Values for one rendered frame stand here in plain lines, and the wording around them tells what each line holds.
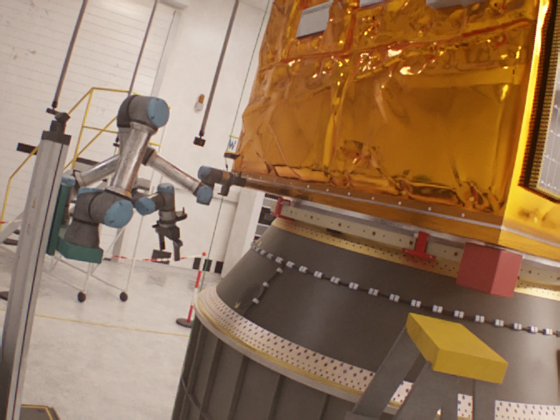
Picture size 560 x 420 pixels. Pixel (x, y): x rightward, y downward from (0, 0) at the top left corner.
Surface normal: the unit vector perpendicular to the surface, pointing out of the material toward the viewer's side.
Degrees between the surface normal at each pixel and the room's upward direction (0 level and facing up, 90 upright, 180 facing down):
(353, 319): 62
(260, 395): 90
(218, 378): 90
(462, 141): 90
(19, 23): 90
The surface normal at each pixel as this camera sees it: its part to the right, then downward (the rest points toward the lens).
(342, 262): -0.45, -0.59
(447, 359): -0.11, -0.03
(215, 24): 0.48, 0.12
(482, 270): -0.85, -0.21
